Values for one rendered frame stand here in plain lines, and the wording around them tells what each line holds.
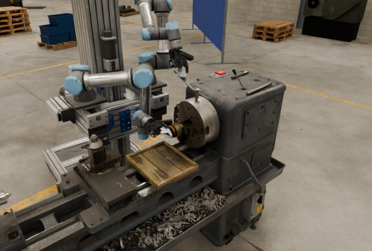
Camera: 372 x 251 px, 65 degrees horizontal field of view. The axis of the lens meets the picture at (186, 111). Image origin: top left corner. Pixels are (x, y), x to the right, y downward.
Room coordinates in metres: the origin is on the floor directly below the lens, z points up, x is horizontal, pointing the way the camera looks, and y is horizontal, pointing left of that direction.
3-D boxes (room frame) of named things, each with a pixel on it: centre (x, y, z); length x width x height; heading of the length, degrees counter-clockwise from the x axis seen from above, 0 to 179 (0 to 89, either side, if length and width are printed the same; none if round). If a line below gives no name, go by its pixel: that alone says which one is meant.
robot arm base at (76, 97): (1.82, 0.69, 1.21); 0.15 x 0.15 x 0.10
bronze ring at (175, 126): (1.55, 0.06, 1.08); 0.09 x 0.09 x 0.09; 40
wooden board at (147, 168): (1.48, 0.15, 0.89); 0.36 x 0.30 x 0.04; 40
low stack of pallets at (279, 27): (9.42, -2.72, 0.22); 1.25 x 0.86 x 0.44; 140
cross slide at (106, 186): (1.25, 0.44, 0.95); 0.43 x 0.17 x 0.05; 40
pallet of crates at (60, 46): (8.04, 3.35, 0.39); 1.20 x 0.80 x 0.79; 145
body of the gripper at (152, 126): (1.58, 0.19, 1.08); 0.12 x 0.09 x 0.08; 40
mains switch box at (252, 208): (1.71, -0.53, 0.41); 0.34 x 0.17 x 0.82; 130
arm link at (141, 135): (1.72, 0.29, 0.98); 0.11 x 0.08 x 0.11; 3
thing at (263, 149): (1.92, -0.35, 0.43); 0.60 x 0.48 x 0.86; 130
